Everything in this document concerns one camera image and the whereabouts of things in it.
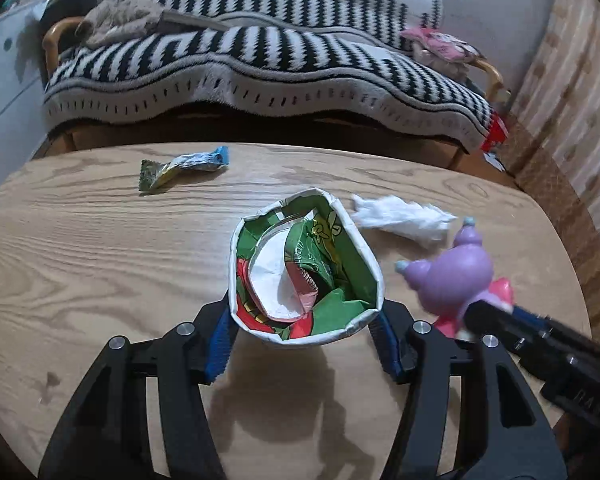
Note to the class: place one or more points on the brown fuzzy cloth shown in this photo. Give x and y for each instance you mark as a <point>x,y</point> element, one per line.
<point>125,17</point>

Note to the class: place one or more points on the black and white striped blanket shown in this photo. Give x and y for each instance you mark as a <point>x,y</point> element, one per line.
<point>280,55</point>

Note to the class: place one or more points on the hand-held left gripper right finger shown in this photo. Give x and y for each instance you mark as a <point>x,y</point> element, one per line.
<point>385,350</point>

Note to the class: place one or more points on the white paper cup green inside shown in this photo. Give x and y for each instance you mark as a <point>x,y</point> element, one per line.
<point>365,255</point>

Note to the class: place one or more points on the crumpled candy wrapper blue end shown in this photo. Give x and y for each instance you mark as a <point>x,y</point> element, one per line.
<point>180,167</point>

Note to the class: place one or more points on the white round lid red rim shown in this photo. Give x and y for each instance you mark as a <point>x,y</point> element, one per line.
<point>272,280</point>

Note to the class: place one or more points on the purple and pink toy figure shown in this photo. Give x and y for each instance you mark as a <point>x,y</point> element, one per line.
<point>455,275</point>

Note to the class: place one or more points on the white appliance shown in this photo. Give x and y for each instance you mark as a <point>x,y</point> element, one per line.
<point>5,85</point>

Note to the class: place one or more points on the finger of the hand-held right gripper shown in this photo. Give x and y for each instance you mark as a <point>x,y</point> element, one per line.
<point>490,320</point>

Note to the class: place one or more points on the pink cloth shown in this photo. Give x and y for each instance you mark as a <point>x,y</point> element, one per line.
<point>445,45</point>

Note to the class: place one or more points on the rattan armchair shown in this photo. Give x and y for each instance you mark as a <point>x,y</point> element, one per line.
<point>495,77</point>

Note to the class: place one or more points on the red package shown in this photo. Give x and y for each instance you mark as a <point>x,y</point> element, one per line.
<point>495,132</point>

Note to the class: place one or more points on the crumpled white tissue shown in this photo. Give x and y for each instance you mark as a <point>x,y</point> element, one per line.
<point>405,217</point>

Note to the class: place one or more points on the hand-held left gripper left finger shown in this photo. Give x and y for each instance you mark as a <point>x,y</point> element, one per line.
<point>220,345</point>

